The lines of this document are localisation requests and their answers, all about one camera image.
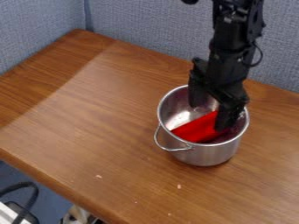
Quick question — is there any stainless steel pot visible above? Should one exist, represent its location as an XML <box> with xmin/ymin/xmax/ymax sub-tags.
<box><xmin>153</xmin><ymin>85</ymin><xmax>249</xmax><ymax>166</ymax></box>

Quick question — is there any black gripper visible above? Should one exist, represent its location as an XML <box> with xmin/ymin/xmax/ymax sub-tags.
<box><xmin>188</xmin><ymin>51</ymin><xmax>248</xmax><ymax>131</ymax></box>

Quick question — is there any red rectangular block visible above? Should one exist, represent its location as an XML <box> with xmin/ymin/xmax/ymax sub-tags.
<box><xmin>170</xmin><ymin>111</ymin><xmax>228</xmax><ymax>144</ymax></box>

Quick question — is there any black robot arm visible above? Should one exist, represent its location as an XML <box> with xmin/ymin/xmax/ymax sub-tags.
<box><xmin>188</xmin><ymin>0</ymin><xmax>265</xmax><ymax>131</ymax></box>

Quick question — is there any black cable loop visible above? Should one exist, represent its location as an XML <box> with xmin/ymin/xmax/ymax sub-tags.
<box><xmin>0</xmin><ymin>182</ymin><xmax>39</xmax><ymax>224</ymax></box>

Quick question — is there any black and white floor object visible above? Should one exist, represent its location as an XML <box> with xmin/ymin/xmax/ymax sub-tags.
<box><xmin>0</xmin><ymin>201</ymin><xmax>39</xmax><ymax>224</ymax></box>

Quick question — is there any white object under table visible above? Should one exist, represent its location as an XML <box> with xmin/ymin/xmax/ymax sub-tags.
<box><xmin>58</xmin><ymin>205</ymin><xmax>105</xmax><ymax>224</ymax></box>

